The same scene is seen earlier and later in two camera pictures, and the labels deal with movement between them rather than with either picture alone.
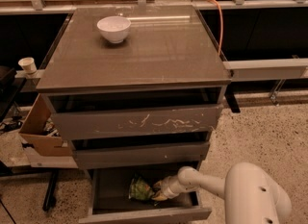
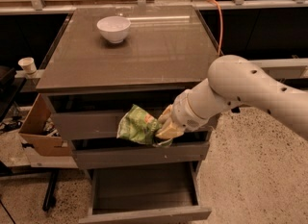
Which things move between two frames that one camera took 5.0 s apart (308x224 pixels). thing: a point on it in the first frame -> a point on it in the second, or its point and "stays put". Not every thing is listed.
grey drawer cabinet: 136,87 stays put
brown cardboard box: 38,132 stays put
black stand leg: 50,199 stays put
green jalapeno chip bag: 140,189 -> 139,126
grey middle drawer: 140,150 stays put
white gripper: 166,186 -> 185,113
